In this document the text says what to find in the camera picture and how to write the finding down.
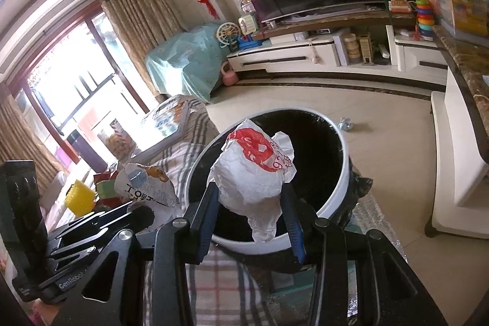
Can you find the white remote control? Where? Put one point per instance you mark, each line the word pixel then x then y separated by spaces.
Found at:
pixel 383 51

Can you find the brown marble counter shelf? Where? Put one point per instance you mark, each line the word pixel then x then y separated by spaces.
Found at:
pixel 470 70

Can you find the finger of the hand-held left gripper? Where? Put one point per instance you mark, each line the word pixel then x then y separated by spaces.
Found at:
pixel 82 245
pixel 114 219

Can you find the pink hanging brush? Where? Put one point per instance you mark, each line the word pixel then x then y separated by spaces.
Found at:
pixel 315 53

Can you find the white ferris wheel toy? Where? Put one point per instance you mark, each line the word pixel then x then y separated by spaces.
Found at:
pixel 228 34

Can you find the crumpled foil ball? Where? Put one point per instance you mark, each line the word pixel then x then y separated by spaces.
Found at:
pixel 346 123

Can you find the round white trash bin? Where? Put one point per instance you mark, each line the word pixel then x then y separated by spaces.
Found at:
pixel 336 192

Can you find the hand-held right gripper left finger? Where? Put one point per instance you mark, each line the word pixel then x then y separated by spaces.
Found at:
pixel 208 213

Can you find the round wooden toy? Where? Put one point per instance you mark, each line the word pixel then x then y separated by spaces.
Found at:
pixel 351 47

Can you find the glass balcony door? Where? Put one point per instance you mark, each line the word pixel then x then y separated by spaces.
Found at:
pixel 68 81

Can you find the plaid tablecloth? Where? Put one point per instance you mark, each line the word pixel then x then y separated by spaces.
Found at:
pixel 229 291

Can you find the silver foil mat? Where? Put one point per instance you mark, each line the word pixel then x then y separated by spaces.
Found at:
pixel 378 211

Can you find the colourful picture book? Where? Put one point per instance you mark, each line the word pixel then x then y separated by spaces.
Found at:
pixel 172 118

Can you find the teal covered furniture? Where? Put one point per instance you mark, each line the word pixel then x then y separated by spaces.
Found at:
pixel 183 62

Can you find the wooden ladder toy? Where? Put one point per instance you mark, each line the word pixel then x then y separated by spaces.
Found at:
pixel 367 51

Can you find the black bin liner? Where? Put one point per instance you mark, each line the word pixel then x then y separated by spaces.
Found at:
pixel 321 150

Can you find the green toy box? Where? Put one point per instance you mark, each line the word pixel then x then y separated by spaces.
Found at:
pixel 247 24

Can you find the white television cabinet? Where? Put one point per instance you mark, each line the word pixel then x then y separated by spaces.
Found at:
pixel 290 53

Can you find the clear snack jar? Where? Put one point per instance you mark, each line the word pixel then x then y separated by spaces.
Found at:
pixel 118 142

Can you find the red box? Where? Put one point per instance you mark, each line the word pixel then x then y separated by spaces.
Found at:
pixel 107 188

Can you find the yellow sponge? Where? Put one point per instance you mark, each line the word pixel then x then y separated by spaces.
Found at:
pixel 80 198

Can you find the white cartoon snack packet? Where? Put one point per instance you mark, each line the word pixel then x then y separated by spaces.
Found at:
pixel 149 184

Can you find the beige curtain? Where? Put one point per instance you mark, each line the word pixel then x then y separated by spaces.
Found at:
pixel 137 9
pixel 23 142

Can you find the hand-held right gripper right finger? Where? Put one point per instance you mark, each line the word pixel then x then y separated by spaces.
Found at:
pixel 295 232

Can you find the white red paper bag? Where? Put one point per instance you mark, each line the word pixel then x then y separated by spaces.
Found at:
pixel 252 173

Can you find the colourful yellow toy box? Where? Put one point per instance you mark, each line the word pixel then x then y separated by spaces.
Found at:
pixel 464 5

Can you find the purple thermos bottle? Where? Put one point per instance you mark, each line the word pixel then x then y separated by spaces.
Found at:
pixel 86 152

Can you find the blue toy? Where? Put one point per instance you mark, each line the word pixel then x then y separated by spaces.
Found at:
pixel 248 43

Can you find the toy cash register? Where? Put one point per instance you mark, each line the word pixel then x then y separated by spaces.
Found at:
pixel 400 6

